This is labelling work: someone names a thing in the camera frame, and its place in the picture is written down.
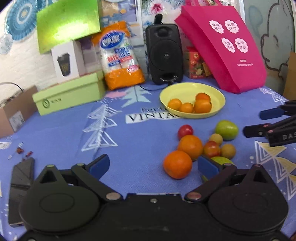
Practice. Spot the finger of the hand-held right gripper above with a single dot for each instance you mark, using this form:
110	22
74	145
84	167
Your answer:
255	131
271	114

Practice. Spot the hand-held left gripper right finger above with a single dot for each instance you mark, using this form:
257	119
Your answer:
208	167

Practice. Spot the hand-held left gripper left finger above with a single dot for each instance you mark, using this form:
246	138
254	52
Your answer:
100	165

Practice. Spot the green fruit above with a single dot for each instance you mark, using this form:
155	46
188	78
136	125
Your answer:
220	160

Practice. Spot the red yellow plum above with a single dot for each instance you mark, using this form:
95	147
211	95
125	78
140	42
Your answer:
211	149

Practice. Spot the small yellow plum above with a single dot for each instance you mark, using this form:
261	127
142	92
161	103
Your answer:
216	138
228	151

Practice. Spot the large orange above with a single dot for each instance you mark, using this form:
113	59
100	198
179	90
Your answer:
177	164
190	146

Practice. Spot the red tomato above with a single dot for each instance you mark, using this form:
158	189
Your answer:
185	131

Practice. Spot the yellow bowl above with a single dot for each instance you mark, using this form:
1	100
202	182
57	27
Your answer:
212	91

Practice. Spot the blue printed tablecloth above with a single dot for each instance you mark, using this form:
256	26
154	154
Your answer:
138	143

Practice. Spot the medium orange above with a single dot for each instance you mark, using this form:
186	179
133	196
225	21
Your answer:
203	106

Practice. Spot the small orange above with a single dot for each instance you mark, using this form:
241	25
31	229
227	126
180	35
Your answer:
174	103
186	108

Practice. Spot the reddish orange with stem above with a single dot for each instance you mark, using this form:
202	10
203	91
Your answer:
203	96

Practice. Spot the small red wrapped candy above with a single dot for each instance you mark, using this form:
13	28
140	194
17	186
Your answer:
29	154

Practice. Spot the light green shoe box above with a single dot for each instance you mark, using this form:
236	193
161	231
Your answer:
69	93

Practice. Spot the pink fabric bag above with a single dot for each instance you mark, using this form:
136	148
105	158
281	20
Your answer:
222	51

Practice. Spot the small brown wrapped candy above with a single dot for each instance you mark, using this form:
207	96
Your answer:
20	151

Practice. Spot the black folded case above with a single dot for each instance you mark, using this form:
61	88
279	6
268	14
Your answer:
19	183

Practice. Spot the tomato print carton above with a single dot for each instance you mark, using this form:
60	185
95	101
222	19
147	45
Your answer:
194	63

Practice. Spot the brown cardboard box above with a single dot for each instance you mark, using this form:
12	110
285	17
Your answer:
16	111

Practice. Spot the orange white plastic pack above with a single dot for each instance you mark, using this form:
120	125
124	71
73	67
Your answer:
119	58

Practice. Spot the white box with cup print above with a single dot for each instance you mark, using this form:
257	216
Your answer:
66	61

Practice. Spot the purple box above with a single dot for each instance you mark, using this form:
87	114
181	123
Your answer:
91	55

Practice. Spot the black speaker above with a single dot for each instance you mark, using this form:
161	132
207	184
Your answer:
164	53

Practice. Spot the shiny green box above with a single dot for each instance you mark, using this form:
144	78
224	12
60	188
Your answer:
67	24

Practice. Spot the small blue paper fan decoration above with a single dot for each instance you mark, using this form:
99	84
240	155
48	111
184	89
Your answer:
5	45

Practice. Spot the floral poster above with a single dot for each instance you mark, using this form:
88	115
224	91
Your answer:
159	7

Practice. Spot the beige package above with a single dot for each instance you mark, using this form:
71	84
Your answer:
115	10

